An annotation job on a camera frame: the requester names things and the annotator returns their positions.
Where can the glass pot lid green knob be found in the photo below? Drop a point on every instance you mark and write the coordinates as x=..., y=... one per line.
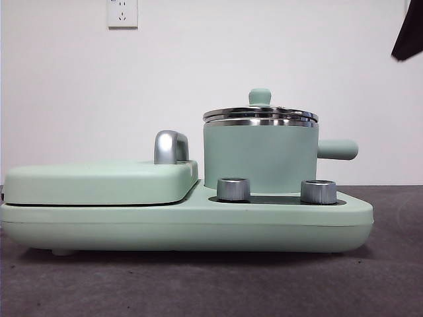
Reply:
x=260, y=96

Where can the mint green griddle cover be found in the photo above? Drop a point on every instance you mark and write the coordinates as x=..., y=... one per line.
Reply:
x=99, y=185

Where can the white wall socket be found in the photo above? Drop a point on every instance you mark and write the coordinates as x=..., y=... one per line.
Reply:
x=123, y=14

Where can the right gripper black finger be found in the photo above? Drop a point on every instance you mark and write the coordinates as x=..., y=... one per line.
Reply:
x=409, y=33

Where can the silver control knob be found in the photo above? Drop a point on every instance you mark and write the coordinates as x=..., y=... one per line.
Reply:
x=318, y=192
x=233, y=190

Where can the mint green breakfast machine base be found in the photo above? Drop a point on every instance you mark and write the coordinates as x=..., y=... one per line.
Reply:
x=297, y=228

